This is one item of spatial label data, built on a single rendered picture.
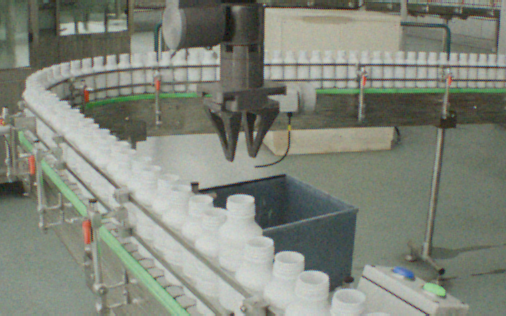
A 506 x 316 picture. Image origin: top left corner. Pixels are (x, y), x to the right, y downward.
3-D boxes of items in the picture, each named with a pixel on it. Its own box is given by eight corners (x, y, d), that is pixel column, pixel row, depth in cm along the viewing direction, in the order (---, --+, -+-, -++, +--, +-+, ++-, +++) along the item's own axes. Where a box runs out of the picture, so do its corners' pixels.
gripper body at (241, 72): (194, 98, 81) (194, 41, 79) (261, 90, 87) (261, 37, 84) (219, 108, 76) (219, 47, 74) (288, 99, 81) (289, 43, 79)
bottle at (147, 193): (162, 263, 111) (159, 175, 106) (132, 257, 113) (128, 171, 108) (175, 249, 116) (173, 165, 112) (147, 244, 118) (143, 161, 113)
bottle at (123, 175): (110, 230, 124) (106, 151, 119) (133, 222, 128) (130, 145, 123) (128, 239, 120) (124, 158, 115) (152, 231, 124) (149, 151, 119)
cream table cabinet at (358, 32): (365, 132, 606) (371, 11, 571) (393, 150, 548) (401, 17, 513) (255, 136, 580) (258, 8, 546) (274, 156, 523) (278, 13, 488)
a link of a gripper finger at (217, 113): (202, 156, 84) (202, 87, 82) (248, 149, 88) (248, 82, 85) (228, 171, 79) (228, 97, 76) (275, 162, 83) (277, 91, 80)
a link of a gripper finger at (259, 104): (207, 156, 85) (207, 87, 82) (252, 148, 88) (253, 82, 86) (233, 170, 79) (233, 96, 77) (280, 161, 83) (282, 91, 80)
